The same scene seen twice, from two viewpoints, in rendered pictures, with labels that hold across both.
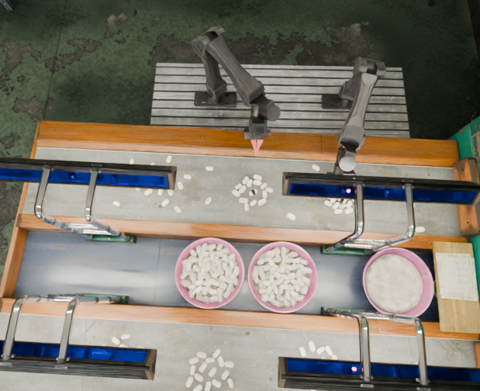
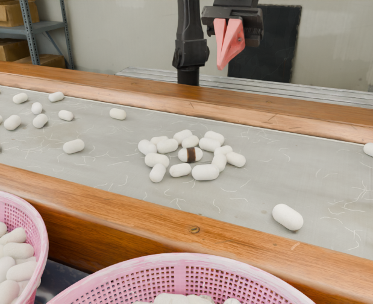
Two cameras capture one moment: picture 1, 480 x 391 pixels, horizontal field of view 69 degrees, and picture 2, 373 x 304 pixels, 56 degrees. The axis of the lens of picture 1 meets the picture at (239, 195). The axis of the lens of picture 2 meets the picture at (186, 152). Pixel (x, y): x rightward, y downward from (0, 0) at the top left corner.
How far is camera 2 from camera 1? 1.15 m
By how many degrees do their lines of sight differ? 47
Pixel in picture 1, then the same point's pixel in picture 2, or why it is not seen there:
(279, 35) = not seen: hidden behind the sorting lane
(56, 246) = not seen: outside the picture
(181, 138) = (99, 80)
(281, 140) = (287, 104)
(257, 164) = (222, 129)
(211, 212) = (62, 167)
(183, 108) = not seen: hidden behind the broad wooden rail
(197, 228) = not seen: outside the picture
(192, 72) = (170, 75)
